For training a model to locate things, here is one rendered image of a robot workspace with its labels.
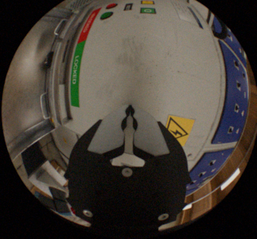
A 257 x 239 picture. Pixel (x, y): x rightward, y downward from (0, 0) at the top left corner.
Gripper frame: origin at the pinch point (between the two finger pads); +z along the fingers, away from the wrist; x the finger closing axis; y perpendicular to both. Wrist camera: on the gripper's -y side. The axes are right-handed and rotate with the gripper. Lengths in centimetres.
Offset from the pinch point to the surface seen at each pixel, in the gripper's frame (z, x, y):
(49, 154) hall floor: 7, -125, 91
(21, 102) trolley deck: -4.0, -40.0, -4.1
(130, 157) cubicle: 10.4, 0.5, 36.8
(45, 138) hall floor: 20, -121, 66
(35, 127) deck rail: -1.8, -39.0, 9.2
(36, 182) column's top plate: -36, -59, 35
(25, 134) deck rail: -9.1, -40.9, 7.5
